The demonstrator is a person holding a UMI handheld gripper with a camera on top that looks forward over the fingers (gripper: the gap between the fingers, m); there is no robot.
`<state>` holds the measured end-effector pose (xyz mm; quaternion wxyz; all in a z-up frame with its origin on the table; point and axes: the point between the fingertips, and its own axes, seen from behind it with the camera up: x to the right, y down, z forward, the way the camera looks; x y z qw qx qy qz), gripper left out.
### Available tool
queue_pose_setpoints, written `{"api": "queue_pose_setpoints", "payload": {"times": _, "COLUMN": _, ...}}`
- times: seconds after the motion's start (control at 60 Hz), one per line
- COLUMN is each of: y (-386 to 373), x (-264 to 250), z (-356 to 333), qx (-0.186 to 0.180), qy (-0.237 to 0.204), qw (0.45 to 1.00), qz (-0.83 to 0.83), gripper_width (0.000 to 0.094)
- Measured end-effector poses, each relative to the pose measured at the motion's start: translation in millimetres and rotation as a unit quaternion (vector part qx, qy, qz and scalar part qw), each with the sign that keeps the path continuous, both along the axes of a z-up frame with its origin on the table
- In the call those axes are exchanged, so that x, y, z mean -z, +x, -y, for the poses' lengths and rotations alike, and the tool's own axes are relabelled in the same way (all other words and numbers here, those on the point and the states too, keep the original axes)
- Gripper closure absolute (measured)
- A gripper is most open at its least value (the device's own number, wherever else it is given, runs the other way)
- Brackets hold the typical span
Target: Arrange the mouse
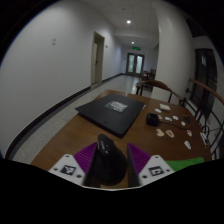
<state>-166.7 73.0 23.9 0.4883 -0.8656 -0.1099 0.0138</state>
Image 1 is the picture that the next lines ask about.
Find small black box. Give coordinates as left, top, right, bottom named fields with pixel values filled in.
left=145, top=112, right=161, bottom=127

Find black cable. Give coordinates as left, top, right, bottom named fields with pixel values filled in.
left=159, top=115, right=194, bottom=131

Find white paper card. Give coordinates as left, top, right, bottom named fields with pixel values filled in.
left=199, top=131, right=210, bottom=147

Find dark window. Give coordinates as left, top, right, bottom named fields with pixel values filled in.
left=191, top=48, right=218, bottom=111

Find black closed laptop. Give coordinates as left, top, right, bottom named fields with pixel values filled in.
left=75, top=93, right=147, bottom=139

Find side doorway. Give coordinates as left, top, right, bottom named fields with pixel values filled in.
left=91, top=31, right=106, bottom=86

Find wooden handrail metal railing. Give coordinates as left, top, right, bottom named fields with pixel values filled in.
left=181, top=78, right=224, bottom=161

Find wooden armchair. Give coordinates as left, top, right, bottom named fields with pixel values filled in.
left=135, top=79, right=184, bottom=106

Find green mouse pad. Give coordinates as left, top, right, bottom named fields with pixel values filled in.
left=165, top=156, right=206, bottom=172

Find small white block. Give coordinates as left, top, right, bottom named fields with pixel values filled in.
left=159, top=103, right=172, bottom=111

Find ceiling lights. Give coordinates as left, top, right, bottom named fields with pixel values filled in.
left=125, top=18, right=136, bottom=46

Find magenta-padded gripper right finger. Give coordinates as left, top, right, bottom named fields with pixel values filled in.
left=126, top=142, right=176, bottom=188

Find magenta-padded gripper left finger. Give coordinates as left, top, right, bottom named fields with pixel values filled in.
left=48, top=141, right=100, bottom=188

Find glass double door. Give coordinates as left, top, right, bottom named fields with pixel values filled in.
left=125, top=52, right=146, bottom=76

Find black computer mouse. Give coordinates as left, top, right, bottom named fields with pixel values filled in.
left=88, top=133, right=128, bottom=187

